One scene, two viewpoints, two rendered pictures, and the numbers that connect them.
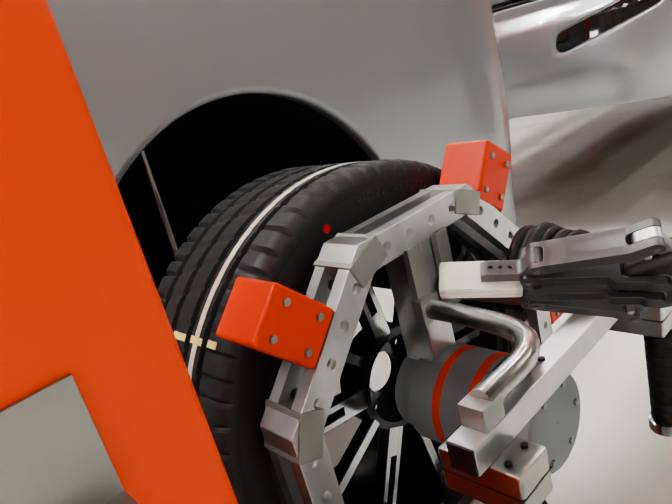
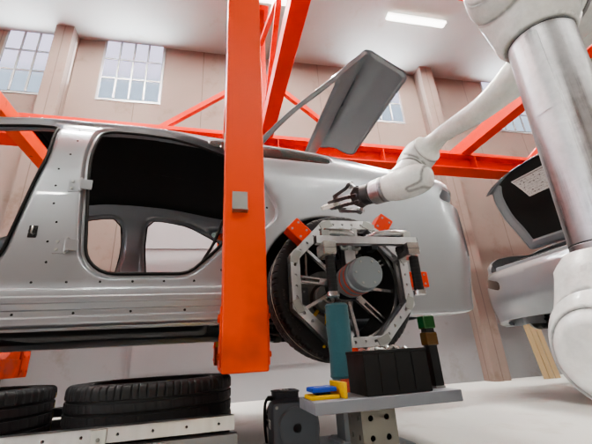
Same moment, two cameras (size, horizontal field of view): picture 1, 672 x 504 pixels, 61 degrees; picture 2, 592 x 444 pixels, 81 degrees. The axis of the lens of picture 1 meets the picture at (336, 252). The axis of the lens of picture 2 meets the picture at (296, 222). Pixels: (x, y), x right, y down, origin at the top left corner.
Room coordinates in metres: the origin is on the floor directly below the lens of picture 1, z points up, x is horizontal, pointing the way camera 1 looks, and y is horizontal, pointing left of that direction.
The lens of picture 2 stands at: (-0.72, -0.52, 0.56)
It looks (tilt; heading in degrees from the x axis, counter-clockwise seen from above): 21 degrees up; 25
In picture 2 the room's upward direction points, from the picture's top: 4 degrees counter-clockwise
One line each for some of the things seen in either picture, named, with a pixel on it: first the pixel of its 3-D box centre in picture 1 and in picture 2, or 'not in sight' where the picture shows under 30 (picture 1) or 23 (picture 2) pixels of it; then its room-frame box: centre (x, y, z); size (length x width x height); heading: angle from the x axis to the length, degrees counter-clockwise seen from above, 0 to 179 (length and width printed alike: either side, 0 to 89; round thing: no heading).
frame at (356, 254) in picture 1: (440, 389); (351, 281); (0.72, -0.09, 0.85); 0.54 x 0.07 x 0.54; 129
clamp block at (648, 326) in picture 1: (631, 307); (407, 250); (0.66, -0.35, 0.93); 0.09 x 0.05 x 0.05; 39
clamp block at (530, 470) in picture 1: (493, 466); (326, 249); (0.45, -0.09, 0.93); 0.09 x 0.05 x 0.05; 39
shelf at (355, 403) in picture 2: not in sight; (378, 398); (0.37, -0.24, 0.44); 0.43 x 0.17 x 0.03; 129
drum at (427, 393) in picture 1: (483, 401); (357, 277); (0.66, -0.14, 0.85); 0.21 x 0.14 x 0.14; 39
